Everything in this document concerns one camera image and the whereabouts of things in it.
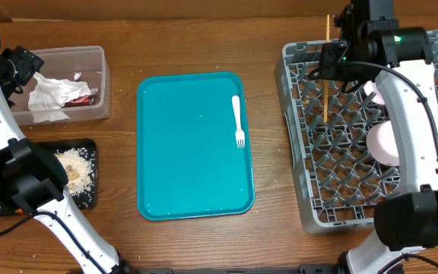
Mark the wooden chopstick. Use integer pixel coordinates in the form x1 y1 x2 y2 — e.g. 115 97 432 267
323 14 330 123

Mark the rice and peanuts pile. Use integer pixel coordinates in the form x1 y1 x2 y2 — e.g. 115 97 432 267
54 148 94 196

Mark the pink plate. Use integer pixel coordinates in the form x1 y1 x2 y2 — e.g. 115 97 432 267
363 81 385 105

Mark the grey dishwasher rack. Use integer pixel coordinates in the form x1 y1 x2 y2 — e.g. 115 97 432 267
275 31 438 234

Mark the small white napkin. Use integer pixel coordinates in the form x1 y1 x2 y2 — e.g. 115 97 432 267
31 110 69 123

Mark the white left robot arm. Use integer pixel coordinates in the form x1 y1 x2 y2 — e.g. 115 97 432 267
0 48 133 273

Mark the black food waste tray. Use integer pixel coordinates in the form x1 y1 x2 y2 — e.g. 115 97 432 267
0 139 97 216

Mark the white plastic fork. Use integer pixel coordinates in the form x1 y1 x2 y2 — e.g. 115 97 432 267
231 95 246 148

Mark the red snack wrapper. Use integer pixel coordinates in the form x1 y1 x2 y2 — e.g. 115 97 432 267
62 72 99 107

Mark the pink bowl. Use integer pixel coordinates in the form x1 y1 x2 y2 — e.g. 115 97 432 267
367 121 399 166

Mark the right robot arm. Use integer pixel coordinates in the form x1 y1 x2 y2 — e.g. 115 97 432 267
309 1 438 273

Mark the clear plastic bin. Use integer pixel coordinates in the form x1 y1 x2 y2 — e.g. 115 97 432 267
9 46 110 126

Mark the teal serving tray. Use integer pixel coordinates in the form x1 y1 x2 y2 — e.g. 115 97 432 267
137 72 256 221

